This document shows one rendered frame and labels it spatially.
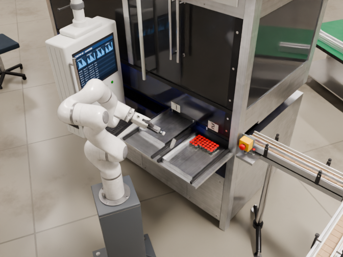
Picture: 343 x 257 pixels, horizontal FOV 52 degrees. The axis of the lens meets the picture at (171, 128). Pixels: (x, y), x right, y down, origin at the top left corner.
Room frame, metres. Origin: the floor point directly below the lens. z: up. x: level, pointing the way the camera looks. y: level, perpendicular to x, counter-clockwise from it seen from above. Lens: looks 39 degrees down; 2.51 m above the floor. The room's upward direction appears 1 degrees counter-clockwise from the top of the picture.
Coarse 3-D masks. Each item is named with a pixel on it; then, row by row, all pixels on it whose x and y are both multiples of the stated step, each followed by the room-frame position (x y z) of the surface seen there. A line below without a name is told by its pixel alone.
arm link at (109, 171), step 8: (88, 144) 1.40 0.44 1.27; (88, 152) 1.37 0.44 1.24; (96, 152) 1.36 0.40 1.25; (104, 152) 1.36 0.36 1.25; (96, 160) 1.37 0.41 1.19; (104, 160) 1.36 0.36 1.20; (104, 168) 1.36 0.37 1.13; (112, 168) 1.37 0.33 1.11; (120, 168) 1.41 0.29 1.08; (104, 176) 1.36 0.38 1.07; (112, 176) 1.35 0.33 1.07
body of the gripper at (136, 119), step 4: (136, 112) 1.60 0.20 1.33; (132, 116) 1.58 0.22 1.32; (136, 116) 1.58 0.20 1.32; (140, 116) 1.57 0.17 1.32; (144, 116) 1.58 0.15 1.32; (132, 120) 1.57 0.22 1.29; (136, 120) 1.56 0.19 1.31; (140, 120) 1.55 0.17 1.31; (148, 120) 1.59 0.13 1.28; (136, 124) 1.59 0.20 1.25; (140, 124) 1.56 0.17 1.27; (144, 124) 1.54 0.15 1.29; (144, 128) 1.59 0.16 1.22
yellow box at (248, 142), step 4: (244, 136) 1.72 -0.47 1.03; (248, 136) 1.72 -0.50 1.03; (240, 140) 1.69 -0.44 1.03; (244, 140) 1.68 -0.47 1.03; (248, 140) 1.68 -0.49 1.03; (252, 140) 1.68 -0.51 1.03; (244, 144) 1.67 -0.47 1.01; (248, 144) 1.65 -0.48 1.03; (252, 144) 1.68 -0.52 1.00; (248, 148) 1.65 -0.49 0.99
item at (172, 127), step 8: (168, 112) 2.20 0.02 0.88; (152, 120) 2.08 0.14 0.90; (160, 120) 2.10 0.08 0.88; (168, 120) 2.10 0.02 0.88; (176, 120) 2.10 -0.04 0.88; (184, 120) 2.09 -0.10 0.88; (160, 128) 2.00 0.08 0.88; (168, 128) 2.00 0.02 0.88; (176, 128) 2.00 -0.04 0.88; (184, 128) 1.96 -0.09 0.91; (152, 136) 1.88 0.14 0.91; (160, 136) 1.92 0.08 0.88; (168, 136) 1.91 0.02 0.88; (176, 136) 1.89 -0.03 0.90; (160, 144) 1.83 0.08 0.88
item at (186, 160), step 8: (192, 136) 1.89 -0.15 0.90; (184, 144) 1.82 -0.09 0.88; (168, 152) 1.71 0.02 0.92; (176, 152) 1.74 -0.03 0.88; (184, 152) 1.74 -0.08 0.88; (192, 152) 1.74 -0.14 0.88; (200, 152) 1.74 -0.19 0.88; (216, 152) 1.73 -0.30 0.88; (168, 160) 1.67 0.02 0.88; (176, 160) 1.67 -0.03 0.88; (184, 160) 1.67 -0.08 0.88; (192, 160) 1.66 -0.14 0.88; (200, 160) 1.66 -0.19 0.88; (208, 160) 1.66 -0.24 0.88; (176, 168) 1.57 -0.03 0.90; (184, 168) 1.59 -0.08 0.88; (192, 168) 1.59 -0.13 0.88; (200, 168) 1.59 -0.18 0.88; (192, 176) 1.49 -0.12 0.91
